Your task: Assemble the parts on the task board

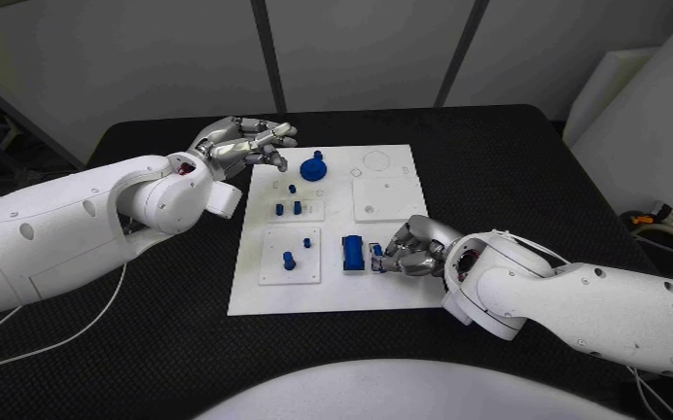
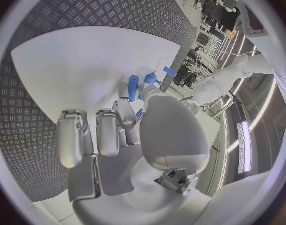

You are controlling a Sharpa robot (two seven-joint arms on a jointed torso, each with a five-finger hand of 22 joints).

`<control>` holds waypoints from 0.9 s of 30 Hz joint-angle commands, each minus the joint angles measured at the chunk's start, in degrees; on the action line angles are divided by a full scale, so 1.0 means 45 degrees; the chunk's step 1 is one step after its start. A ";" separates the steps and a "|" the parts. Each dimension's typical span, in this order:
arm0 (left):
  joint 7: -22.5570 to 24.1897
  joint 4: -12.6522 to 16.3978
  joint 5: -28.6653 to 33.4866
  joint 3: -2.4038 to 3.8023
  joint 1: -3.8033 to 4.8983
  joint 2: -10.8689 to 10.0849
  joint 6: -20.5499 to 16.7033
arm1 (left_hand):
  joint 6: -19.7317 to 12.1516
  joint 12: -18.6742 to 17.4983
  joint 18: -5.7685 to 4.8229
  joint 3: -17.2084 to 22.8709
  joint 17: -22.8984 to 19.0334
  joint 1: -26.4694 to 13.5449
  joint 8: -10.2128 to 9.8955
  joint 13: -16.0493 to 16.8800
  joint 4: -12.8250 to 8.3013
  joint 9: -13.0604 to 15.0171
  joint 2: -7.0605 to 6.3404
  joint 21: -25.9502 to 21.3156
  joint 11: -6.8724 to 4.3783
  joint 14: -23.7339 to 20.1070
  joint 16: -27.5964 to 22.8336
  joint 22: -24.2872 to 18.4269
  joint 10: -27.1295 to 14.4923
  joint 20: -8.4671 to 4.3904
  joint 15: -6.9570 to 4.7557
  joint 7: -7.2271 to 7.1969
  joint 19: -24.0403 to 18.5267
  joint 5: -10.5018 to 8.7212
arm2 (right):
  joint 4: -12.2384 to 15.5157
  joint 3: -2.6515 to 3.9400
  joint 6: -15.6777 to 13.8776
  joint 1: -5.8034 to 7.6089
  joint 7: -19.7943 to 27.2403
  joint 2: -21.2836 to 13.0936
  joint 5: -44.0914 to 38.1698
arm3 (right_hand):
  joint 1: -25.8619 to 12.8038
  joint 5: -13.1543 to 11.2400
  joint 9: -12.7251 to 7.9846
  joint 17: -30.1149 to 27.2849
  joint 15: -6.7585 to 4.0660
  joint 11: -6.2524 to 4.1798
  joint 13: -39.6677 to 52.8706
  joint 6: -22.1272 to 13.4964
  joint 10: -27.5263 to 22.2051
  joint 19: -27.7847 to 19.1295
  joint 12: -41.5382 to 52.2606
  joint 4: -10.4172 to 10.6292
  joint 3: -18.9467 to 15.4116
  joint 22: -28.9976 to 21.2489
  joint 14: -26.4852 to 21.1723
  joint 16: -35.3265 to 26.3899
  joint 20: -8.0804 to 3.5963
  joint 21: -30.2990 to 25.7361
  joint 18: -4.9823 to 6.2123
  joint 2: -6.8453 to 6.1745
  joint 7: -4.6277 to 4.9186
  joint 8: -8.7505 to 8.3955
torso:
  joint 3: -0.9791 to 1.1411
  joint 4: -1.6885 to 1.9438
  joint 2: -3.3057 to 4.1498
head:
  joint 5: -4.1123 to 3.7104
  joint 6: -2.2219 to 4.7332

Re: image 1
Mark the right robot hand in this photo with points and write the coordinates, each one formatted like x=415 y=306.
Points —
x=420 y=245

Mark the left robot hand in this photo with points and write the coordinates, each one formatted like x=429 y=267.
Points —
x=236 y=146

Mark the small blue block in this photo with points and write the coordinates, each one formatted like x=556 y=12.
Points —
x=374 y=250

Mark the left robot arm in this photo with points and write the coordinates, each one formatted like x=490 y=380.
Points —
x=77 y=216

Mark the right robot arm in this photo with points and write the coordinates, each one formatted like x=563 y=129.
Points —
x=552 y=292

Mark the white task board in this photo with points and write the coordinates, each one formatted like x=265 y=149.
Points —
x=335 y=281

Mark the large blue block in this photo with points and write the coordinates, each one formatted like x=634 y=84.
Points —
x=351 y=253

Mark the blue gear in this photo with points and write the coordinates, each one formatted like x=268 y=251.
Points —
x=312 y=169

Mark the blue plug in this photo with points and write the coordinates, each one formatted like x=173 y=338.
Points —
x=296 y=207
x=278 y=209

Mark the large blue peg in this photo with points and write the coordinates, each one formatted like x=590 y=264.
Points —
x=288 y=260

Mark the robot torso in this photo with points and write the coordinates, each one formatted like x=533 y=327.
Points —
x=409 y=391

